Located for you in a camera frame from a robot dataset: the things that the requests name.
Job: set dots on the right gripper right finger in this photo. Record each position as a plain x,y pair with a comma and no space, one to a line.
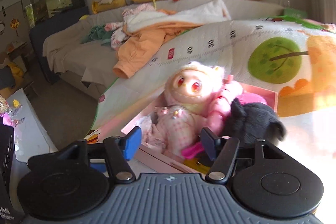
222,151

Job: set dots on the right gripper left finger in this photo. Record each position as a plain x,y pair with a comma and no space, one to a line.
118,151

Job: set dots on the pink plastic toy strainer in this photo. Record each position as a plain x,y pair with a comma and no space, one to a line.
244,98

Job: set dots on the black crochet plush animal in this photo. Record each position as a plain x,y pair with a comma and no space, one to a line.
253,121

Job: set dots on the pink plush monster doll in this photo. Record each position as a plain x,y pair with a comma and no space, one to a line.
196,96

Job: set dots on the pink cardboard box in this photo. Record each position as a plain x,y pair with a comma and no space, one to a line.
165,162

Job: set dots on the colourful cartoon play mat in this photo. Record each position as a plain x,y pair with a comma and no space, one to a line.
293,57

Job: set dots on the white fleece blanket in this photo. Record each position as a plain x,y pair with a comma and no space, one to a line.
211,12

